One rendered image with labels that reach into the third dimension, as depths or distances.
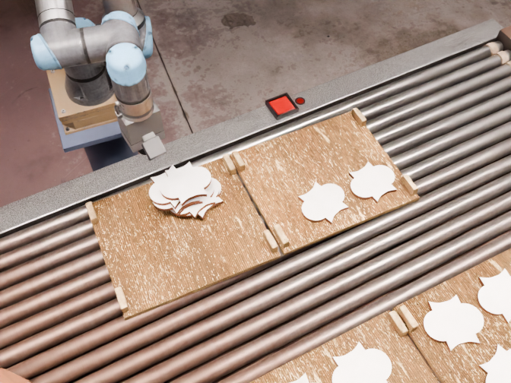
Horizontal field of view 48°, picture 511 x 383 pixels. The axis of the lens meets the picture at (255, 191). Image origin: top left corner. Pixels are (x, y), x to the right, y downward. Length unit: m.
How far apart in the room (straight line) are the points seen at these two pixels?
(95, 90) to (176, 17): 1.87
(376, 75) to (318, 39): 1.54
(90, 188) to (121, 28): 0.55
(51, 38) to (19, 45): 2.33
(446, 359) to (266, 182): 0.64
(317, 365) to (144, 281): 0.46
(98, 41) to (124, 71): 0.12
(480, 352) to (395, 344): 0.19
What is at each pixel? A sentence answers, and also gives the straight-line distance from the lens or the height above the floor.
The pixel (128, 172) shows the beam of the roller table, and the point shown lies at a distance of 1.67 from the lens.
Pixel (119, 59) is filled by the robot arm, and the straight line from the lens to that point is 1.19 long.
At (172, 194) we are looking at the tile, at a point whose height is 1.02.
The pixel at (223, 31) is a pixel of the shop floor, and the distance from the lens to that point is 3.47.
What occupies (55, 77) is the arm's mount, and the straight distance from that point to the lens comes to 1.91.
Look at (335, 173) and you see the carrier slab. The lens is 1.62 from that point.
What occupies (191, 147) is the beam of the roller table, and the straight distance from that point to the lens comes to 1.70.
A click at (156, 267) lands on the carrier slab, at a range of 1.47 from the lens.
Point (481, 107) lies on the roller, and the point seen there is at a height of 0.92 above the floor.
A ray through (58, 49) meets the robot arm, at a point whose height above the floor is 1.42.
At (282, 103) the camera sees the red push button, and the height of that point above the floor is 0.93.
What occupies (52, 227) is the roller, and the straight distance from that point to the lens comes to 1.62.
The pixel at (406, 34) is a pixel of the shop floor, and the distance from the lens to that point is 3.57.
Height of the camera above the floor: 2.23
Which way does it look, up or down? 55 degrees down
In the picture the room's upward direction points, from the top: 1 degrees clockwise
